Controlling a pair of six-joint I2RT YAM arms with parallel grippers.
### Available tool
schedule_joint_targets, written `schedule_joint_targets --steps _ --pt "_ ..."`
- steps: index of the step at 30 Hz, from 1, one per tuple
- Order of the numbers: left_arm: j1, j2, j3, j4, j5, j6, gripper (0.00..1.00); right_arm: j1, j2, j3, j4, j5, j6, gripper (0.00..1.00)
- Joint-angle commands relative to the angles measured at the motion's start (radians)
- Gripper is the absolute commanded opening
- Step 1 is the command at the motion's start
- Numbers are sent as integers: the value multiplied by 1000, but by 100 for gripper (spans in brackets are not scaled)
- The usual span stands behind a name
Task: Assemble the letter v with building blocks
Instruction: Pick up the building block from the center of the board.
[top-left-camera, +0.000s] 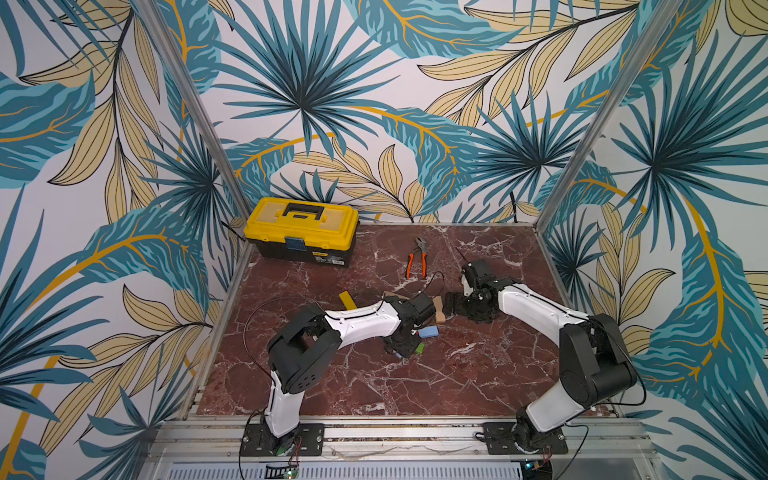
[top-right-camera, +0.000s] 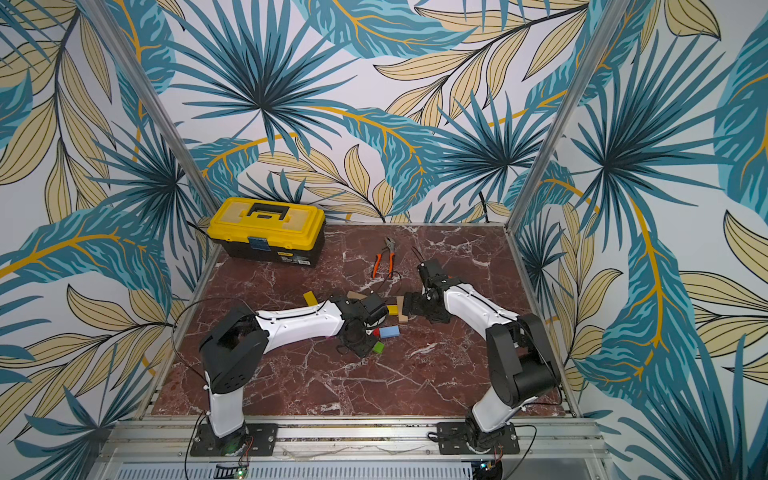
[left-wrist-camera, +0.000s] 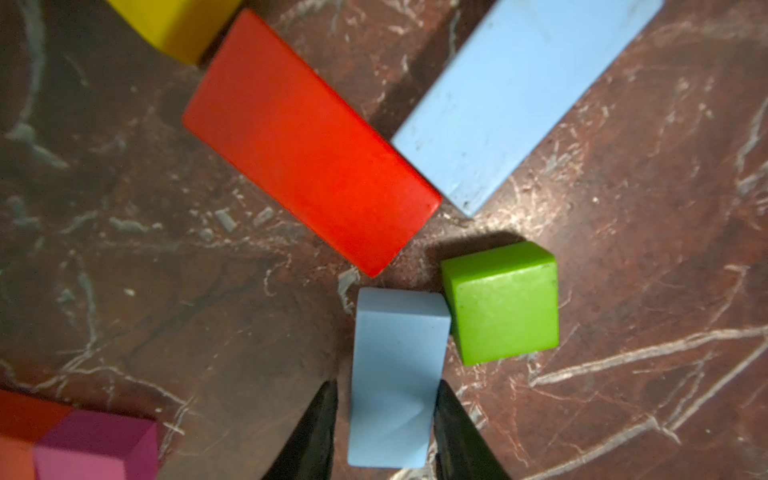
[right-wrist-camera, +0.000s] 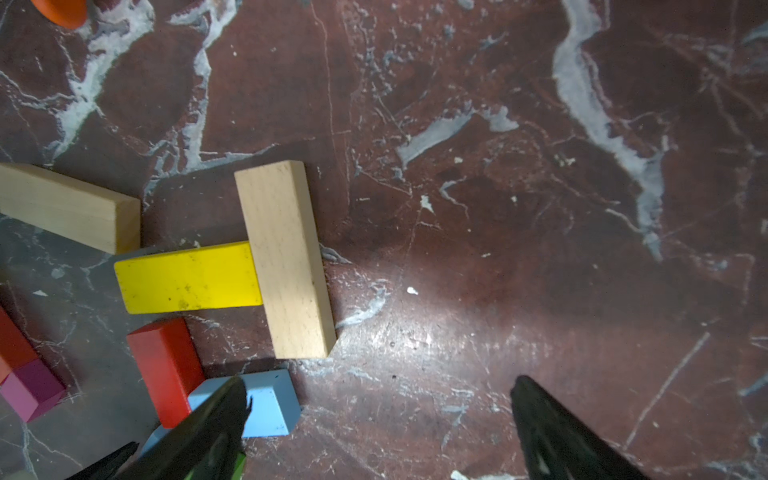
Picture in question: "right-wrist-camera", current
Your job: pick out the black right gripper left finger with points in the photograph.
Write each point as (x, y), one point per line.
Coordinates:
(205, 445)

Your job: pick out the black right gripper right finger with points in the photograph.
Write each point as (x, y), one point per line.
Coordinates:
(556, 444)

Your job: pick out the red block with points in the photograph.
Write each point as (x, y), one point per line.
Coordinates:
(169, 365)
(16, 351)

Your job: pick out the yellow long block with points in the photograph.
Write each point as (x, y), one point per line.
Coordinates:
(213, 277)

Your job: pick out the magenta small cube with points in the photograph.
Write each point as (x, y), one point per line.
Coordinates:
(32, 390)

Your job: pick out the natural wood long block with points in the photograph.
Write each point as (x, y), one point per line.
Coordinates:
(277, 209)

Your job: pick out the light blue block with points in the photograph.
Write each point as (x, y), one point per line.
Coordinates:
(276, 409)
(156, 436)

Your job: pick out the green small cube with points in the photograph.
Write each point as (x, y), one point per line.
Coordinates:
(239, 467)

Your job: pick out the light blue flat block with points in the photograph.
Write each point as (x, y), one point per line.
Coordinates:
(276, 409)

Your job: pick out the orange groove joint pliers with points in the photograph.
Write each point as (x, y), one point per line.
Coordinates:
(70, 14)

